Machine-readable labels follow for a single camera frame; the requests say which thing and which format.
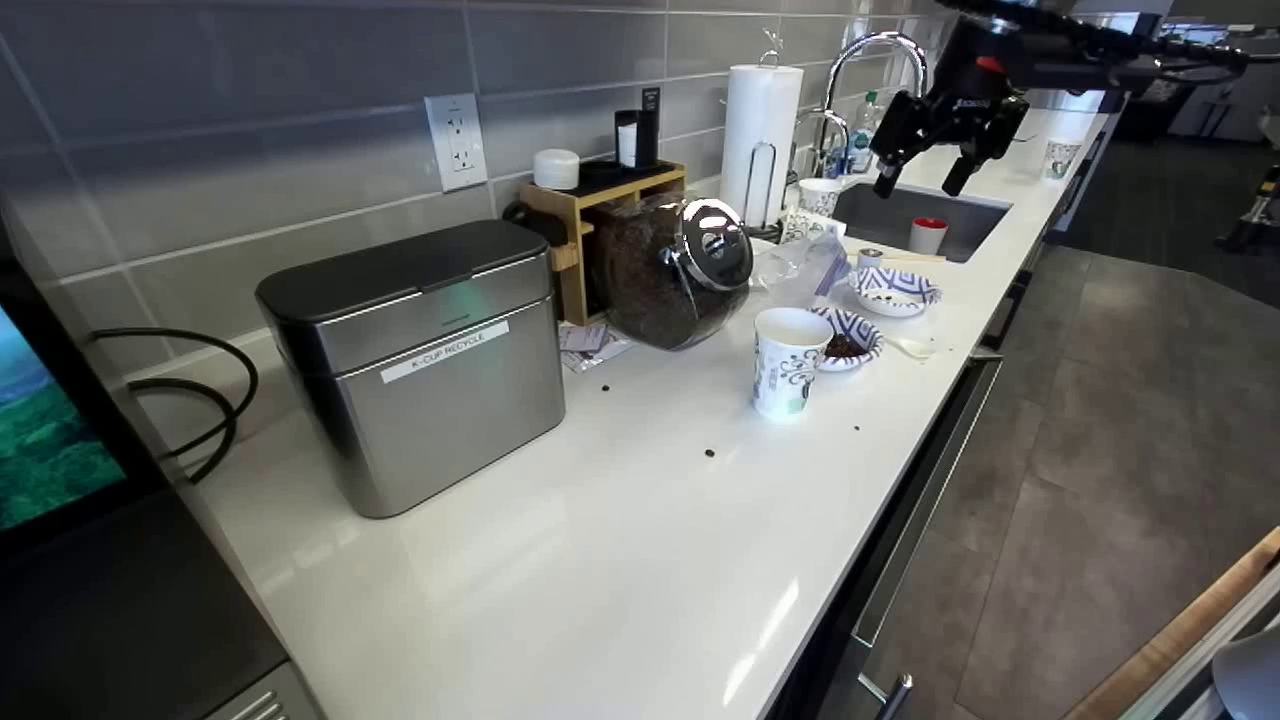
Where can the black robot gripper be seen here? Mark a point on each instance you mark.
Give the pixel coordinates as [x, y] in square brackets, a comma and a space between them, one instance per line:
[973, 105]

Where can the stainless steel lidded bin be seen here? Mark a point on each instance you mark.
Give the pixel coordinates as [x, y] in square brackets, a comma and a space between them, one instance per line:
[423, 359]

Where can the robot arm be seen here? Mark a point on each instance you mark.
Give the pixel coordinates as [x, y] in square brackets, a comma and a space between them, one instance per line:
[997, 53]

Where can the small white red-lidded cup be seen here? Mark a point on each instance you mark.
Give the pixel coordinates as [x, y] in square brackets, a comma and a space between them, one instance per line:
[925, 233]

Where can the tall chrome kitchen faucet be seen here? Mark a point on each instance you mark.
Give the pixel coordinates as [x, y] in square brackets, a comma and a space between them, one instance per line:
[856, 86]

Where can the white paper towel roll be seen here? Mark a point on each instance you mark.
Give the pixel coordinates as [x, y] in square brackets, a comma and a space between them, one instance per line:
[759, 136]

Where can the clear plastic zip bag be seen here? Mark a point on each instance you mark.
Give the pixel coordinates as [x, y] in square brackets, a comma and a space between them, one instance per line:
[804, 249]

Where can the paper plate with coffee grounds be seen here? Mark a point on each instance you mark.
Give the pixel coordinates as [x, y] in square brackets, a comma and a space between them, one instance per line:
[854, 341]

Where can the patterned paper cup upright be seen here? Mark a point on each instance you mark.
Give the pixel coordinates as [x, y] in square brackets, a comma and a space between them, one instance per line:
[788, 344]

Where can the black canister on shelf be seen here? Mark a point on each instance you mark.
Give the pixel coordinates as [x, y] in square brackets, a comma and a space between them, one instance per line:
[650, 129]

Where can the wooden countertop organizer shelf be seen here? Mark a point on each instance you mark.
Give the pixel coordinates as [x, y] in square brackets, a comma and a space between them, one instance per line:
[577, 209]

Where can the white round container on shelf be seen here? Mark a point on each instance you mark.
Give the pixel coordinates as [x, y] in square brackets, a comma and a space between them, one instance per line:
[557, 171]

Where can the black screen appliance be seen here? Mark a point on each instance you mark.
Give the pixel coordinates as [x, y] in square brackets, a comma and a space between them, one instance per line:
[66, 447]

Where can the drawer handle bar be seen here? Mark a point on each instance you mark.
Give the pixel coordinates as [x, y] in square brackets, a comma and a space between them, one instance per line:
[919, 493]

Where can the white wall power outlet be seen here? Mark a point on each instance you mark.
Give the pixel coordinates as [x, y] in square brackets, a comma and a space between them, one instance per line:
[459, 140]

